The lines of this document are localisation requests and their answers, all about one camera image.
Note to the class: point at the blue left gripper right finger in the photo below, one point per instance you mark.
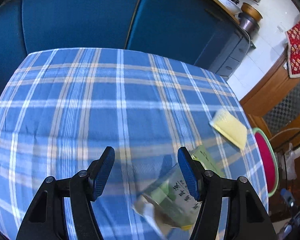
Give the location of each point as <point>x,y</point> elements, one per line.
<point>191,173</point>

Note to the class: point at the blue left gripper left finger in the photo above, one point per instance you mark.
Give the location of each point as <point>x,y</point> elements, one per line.
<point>100,172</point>

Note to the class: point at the blue kitchen cabinet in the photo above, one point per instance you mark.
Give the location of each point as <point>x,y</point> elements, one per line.
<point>198,32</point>

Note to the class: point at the yellow white sponge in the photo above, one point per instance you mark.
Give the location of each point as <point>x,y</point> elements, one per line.
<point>230,127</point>

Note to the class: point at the blue plaid tablecloth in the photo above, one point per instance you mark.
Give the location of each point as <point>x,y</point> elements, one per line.
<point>61,108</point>

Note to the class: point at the clear plastic bag on rack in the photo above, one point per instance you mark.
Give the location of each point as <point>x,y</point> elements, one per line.
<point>290,157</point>

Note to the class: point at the wooden door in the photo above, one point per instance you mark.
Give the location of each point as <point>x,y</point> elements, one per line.
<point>265,95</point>

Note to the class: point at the dark pressure cooker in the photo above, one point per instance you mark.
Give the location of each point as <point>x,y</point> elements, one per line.
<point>249,19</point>

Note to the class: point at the white bowl on counter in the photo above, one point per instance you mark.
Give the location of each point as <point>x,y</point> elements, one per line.
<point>231,6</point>

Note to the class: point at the red patterned cloth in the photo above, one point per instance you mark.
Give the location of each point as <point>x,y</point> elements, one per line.
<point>293,52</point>

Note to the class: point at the black wire rack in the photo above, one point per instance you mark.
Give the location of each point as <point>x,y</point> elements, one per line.
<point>288,190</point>

